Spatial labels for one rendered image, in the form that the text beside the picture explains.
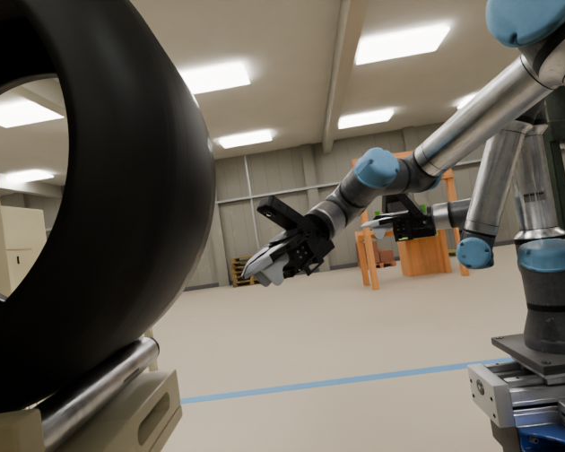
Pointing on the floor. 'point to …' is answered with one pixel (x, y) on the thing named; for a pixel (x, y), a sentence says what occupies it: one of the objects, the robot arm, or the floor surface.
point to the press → (558, 105)
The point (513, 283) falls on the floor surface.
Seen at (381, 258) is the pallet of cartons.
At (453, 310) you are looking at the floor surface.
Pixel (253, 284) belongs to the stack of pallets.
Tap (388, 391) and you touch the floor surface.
